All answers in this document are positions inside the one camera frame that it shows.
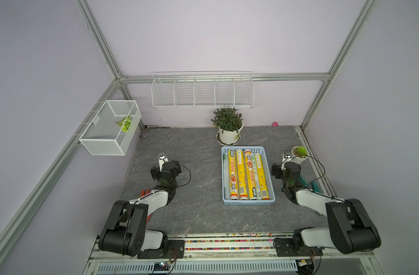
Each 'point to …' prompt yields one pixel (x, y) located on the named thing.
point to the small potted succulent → (299, 154)
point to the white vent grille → (261, 266)
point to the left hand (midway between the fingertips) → (165, 163)
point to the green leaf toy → (125, 123)
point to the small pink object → (275, 124)
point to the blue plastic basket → (256, 149)
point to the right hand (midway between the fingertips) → (283, 162)
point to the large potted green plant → (229, 122)
